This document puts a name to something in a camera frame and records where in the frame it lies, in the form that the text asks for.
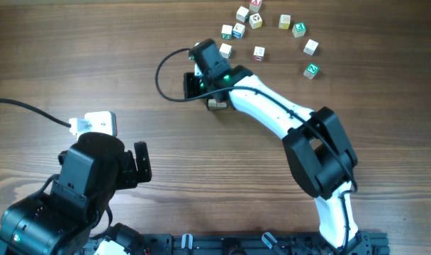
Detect wooden block blue side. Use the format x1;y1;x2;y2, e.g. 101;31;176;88
206;99;218;111

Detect wooden block red letter I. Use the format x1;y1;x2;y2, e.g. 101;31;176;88
216;102;228;108

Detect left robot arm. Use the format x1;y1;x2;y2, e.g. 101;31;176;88
0;132;152;254

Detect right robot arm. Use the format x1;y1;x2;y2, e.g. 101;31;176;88
185;39;358;251

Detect wooden block green Z side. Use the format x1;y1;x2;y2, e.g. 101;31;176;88
221;25;233;40

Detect wooden block blue picture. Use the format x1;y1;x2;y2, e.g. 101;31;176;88
232;23;245;39

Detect wooden block red bottom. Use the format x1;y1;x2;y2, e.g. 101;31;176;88
253;46;265;62

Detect wooden block yellow picture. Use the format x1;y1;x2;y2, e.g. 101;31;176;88
249;13;262;29

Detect wooden block red letter X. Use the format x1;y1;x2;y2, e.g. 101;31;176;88
249;0;262;13

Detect wooden block green letter Z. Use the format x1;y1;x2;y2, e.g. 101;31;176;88
303;63;320;79

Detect plain pale wooden block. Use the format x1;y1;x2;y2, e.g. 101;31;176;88
303;39;319;55

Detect black left camera cable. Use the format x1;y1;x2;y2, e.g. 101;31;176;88
0;98;73;128

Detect black camera cable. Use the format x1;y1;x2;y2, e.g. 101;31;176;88
155;47;358;255
0;98;73;128

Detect black right camera cable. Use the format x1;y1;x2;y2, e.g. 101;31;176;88
155;47;358;255

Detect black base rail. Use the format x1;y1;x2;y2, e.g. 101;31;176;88
86;222;390;255

